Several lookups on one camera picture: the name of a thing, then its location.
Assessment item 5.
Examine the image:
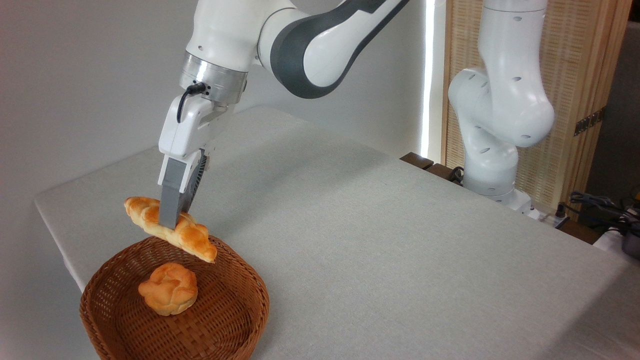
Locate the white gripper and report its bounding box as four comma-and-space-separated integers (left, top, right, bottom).
158, 92, 236, 231

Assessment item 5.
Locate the dark grey device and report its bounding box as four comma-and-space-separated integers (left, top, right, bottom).
622, 222, 640, 260

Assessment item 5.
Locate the grey tablecloth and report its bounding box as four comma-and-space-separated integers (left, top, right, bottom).
34, 106, 640, 360

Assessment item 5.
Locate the long braided bread loaf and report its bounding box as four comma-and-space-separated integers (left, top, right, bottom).
124, 196, 218, 264

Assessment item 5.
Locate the metal screen hinge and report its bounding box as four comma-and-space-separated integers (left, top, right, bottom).
573, 106, 607, 137

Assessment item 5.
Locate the brown wicker basket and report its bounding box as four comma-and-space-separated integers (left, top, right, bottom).
79, 235, 271, 360

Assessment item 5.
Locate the dark brown wooden block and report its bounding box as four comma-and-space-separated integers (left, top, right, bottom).
400, 152, 435, 171
425, 163, 463, 186

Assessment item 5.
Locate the bamboo folding screen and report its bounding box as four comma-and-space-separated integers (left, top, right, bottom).
441, 0, 633, 223

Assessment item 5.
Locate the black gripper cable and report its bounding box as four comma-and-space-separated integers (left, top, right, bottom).
176, 82, 207, 124

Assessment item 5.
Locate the black cable bundle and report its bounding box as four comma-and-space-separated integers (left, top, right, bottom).
569, 191, 640, 226

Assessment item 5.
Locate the white power strip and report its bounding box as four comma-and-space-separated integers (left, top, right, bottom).
537, 207, 571, 229

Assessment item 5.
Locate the round knotted bread roll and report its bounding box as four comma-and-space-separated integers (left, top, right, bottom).
138, 262, 199, 317

